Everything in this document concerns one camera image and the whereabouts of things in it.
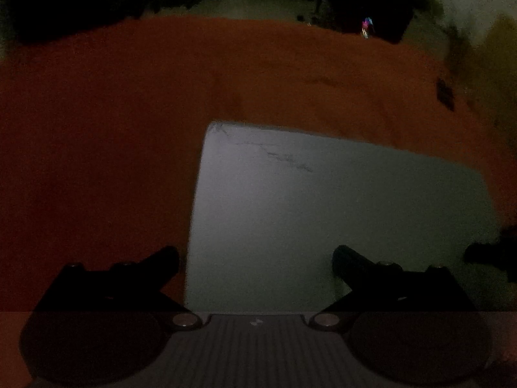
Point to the yellowish blurry cloth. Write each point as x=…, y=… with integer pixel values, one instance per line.
x=499, y=68

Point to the grey flat board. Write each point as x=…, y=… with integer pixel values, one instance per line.
x=323, y=218

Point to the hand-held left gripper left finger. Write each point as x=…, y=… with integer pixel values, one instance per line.
x=169, y=260

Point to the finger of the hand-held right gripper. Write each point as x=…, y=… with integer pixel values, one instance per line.
x=496, y=254

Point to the small black object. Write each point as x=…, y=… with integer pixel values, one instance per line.
x=445, y=95

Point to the orange blanket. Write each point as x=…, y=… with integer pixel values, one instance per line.
x=101, y=129

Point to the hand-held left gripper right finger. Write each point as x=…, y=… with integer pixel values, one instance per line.
x=343, y=258

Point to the colourful light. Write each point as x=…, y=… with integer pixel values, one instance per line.
x=366, y=26

